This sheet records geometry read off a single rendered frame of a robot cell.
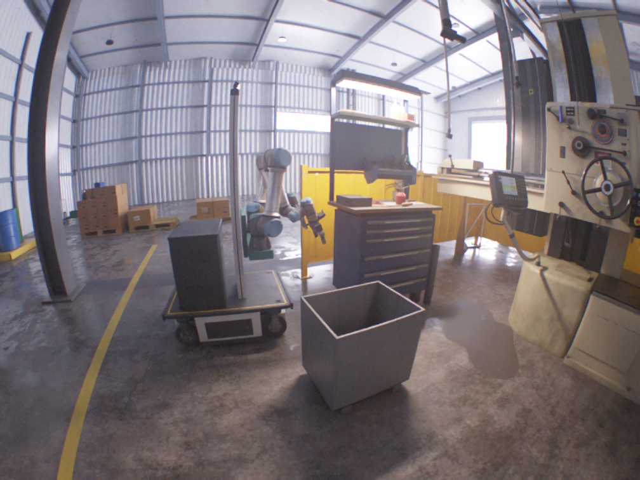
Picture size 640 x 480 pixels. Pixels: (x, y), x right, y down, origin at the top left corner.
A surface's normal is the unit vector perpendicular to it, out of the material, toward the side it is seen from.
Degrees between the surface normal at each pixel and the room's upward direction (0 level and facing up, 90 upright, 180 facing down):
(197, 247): 90
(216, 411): 0
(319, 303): 90
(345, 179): 90
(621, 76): 90
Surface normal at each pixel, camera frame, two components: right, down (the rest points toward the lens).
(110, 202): 0.37, 0.25
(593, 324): -0.91, 0.10
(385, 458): 0.01, -0.97
